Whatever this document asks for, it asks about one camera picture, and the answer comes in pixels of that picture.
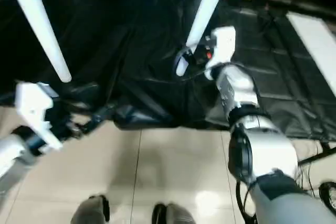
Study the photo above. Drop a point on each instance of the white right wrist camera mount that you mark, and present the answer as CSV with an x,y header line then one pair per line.
x,y
223,51

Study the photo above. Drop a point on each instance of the grey right robot foot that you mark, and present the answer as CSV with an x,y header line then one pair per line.
x,y
173,214

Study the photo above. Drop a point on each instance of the black work mat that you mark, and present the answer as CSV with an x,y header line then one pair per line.
x,y
126,51

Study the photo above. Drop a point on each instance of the grey robot foot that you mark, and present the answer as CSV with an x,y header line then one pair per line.
x,y
173,214
90,211

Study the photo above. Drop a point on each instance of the black folding stand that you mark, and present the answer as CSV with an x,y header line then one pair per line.
x,y
317,156

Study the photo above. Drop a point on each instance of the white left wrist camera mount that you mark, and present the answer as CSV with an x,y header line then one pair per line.
x,y
37,114

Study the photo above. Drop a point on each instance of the grey left robot foot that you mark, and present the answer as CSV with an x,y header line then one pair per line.
x,y
90,211

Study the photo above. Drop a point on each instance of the white flat board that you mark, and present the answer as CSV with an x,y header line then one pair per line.
x,y
315,45

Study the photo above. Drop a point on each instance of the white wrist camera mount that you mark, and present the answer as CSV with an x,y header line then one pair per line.
x,y
223,51
37,114

